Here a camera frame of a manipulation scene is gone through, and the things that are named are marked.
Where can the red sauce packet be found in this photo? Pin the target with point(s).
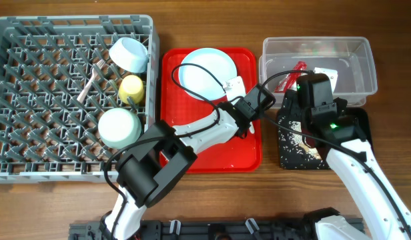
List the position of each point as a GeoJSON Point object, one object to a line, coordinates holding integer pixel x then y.
{"type": "Point", "coordinates": [290, 79]}

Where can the light blue plate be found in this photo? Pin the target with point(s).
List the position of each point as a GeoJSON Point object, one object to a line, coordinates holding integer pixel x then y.
{"type": "Point", "coordinates": [218, 63]}

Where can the grey dishwasher rack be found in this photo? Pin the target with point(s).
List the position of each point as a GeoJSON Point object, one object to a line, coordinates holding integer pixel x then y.
{"type": "Point", "coordinates": [45, 62]}

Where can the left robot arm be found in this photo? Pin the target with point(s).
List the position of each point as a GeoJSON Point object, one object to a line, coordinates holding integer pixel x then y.
{"type": "Point", "coordinates": [144, 172]}

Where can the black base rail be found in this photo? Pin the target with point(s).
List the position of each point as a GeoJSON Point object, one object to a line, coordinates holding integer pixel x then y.
{"type": "Point", "coordinates": [283, 229]}

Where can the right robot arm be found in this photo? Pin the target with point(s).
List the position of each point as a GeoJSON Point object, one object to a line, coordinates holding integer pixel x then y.
{"type": "Point", "coordinates": [344, 145]}

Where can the white plastic fork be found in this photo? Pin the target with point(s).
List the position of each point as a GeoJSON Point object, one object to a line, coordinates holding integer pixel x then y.
{"type": "Point", "coordinates": [94, 73]}

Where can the black waste tray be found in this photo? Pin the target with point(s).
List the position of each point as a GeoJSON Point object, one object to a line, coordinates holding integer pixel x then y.
{"type": "Point", "coordinates": [289, 116]}

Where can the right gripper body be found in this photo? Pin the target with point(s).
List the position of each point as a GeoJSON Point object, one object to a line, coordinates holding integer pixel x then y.
{"type": "Point", "coordinates": [339, 110]}

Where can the clear plastic bin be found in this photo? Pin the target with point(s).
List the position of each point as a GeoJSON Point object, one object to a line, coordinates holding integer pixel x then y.
{"type": "Point", "coordinates": [350, 57]}

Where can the white plastic spoon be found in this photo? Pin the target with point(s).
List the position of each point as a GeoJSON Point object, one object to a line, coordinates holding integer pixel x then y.
{"type": "Point", "coordinates": [251, 128]}

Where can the red plastic tray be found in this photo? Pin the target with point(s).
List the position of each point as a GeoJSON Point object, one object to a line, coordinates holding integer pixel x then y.
{"type": "Point", "coordinates": [178, 108]}

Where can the yellow plastic cup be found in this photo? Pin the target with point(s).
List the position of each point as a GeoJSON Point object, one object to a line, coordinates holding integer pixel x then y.
{"type": "Point", "coordinates": [131, 86]}

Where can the green shallow bowl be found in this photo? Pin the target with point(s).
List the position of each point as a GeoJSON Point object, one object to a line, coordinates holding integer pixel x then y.
{"type": "Point", "coordinates": [119, 127]}

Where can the light blue small bowl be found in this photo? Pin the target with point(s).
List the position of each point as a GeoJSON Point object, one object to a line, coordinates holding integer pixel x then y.
{"type": "Point", "coordinates": [130, 55]}

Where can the food scraps and rice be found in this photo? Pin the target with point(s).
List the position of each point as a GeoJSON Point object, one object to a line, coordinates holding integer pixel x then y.
{"type": "Point", "coordinates": [295, 153]}

